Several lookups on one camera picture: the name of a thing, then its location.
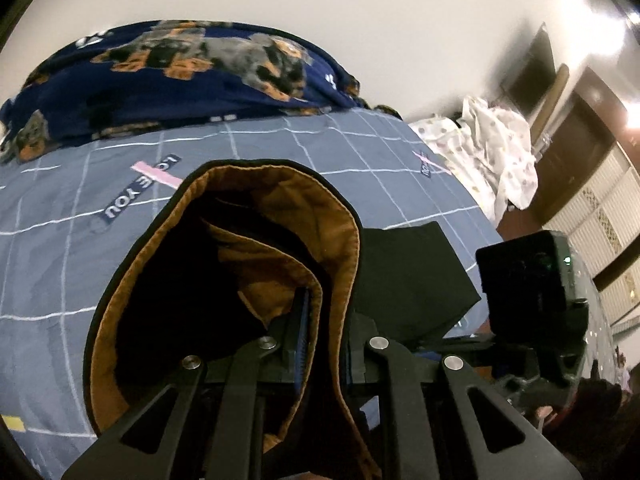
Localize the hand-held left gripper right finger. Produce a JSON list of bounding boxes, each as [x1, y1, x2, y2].
[[345, 312, 583, 480]]

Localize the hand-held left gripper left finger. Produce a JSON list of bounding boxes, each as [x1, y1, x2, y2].
[[60, 290, 313, 480]]

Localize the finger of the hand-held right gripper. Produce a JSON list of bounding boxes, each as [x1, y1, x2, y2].
[[425, 335, 501, 361]]

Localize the black pants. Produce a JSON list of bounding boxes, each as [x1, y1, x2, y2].
[[82, 159, 483, 480]]

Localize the white dotted cloth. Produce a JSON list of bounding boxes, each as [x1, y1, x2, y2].
[[409, 95, 538, 223]]

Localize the dark brown wooden door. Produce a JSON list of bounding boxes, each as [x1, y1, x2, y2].
[[530, 67, 631, 221]]

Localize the beige wooden pole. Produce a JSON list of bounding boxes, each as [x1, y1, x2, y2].
[[530, 62, 571, 131]]

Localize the blue checked bedsheet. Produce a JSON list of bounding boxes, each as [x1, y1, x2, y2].
[[0, 107, 501, 480]]

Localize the navy dog print blanket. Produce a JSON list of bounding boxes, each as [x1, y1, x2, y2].
[[0, 20, 371, 163]]

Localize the wall television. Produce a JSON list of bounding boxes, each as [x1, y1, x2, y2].
[[500, 22, 558, 121]]

